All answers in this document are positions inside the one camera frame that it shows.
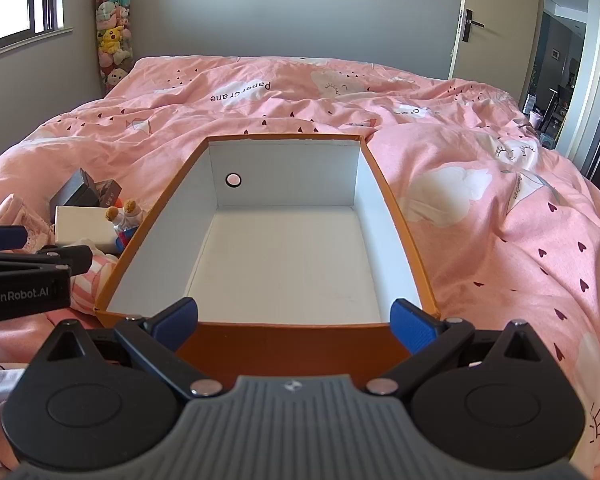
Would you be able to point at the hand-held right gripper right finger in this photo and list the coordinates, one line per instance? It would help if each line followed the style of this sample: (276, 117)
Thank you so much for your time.
(409, 322)

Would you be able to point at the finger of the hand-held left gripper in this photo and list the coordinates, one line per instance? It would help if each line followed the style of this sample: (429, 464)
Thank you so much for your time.
(77, 259)
(5, 237)

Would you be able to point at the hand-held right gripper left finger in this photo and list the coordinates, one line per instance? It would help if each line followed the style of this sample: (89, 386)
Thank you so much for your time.
(180, 316)

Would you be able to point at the white bunny plush striped body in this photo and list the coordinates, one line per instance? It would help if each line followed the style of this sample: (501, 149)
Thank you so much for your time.
(92, 285)

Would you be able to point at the white rectangular box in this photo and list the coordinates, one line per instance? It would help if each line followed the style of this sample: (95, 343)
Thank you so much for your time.
(82, 225)

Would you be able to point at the black box with gold print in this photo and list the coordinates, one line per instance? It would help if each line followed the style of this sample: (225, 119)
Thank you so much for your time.
(72, 189)

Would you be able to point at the dark patterned box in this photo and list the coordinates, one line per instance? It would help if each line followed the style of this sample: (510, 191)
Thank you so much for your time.
(109, 192)

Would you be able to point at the orange cardboard box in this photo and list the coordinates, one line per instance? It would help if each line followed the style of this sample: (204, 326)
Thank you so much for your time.
(285, 355)

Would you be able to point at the pink printed blanket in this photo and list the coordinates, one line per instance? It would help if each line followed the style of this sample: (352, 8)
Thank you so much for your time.
(480, 220)

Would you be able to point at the clear tube of plush toys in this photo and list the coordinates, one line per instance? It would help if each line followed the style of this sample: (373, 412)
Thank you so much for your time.
(112, 40)

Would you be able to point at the white door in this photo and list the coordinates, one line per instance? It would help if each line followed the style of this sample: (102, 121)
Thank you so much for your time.
(495, 50)

